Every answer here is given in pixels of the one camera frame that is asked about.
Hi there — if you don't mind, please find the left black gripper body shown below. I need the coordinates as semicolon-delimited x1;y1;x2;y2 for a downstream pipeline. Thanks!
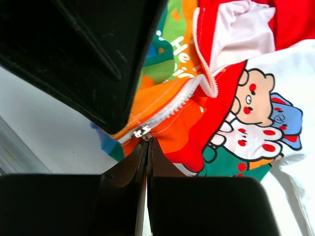
0;0;167;134

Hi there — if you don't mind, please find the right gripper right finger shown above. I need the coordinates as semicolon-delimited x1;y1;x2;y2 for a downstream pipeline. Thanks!
147;138;185;177

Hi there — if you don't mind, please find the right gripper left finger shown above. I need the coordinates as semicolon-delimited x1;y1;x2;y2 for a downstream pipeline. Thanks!
100;141;148;189

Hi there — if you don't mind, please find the red white rainbow kids jacket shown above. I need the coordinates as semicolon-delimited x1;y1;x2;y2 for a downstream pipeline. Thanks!
92;0;315;235

